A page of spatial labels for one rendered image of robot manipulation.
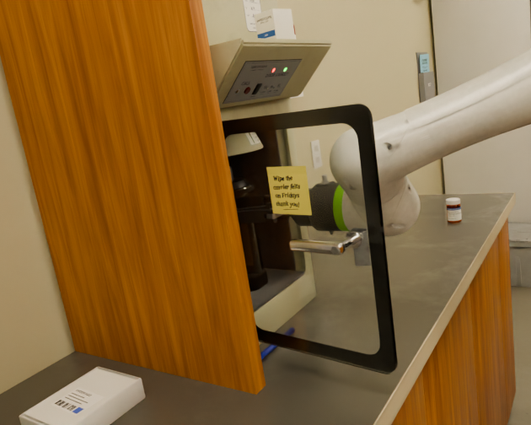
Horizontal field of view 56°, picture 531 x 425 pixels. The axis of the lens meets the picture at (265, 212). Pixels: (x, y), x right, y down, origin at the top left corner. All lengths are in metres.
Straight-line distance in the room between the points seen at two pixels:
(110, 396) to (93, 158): 0.41
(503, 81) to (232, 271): 0.49
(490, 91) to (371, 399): 0.49
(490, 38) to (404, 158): 3.07
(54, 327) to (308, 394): 0.61
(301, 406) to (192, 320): 0.23
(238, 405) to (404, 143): 0.49
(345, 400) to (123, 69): 0.63
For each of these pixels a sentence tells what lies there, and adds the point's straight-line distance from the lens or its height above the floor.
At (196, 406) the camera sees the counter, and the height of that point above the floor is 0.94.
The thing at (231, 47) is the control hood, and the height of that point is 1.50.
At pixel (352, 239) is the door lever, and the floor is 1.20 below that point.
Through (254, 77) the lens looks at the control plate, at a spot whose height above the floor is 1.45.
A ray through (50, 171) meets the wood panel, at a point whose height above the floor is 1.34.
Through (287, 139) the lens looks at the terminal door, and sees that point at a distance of 0.76.
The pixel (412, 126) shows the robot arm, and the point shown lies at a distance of 0.79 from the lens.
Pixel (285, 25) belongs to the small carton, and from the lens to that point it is 1.00.
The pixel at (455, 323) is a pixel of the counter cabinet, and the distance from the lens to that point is 1.35.
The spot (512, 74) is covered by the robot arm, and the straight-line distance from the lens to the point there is 0.81.
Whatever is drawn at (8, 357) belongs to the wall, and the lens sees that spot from 1.19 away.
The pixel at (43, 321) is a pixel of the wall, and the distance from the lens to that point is 1.21.
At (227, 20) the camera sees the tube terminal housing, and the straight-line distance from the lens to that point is 0.99.
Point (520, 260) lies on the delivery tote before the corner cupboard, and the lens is 3.59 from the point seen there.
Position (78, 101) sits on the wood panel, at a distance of 0.97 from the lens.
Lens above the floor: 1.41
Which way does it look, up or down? 12 degrees down
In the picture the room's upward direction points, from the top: 9 degrees counter-clockwise
